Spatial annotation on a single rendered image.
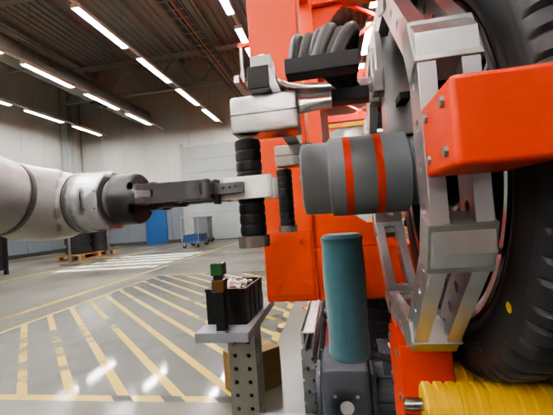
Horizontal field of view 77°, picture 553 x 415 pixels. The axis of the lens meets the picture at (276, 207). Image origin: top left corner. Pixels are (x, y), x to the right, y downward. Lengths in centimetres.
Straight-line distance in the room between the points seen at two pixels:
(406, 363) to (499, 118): 43
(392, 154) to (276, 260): 61
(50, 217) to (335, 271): 50
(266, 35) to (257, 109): 76
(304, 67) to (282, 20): 78
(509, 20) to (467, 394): 45
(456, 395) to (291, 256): 64
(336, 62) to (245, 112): 13
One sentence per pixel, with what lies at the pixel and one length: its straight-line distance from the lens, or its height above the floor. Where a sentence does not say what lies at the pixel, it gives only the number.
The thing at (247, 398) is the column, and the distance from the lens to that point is 140.
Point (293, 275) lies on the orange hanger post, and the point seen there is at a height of 60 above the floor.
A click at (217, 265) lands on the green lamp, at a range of 107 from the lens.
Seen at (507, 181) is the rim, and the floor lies 81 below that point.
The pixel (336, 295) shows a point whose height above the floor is 62.
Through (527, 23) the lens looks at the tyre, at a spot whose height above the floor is 94.
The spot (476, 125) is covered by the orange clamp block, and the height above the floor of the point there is 84.
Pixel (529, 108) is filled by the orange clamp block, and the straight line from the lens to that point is 32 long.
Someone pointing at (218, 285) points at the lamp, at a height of 59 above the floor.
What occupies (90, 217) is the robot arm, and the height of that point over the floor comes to 81.
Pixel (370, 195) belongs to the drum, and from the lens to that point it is 58.
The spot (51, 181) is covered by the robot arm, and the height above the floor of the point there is 86.
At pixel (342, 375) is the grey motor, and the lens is 94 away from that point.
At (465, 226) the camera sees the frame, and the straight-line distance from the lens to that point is 38.
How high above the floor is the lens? 79
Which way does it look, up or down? 1 degrees up
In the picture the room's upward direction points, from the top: 4 degrees counter-clockwise
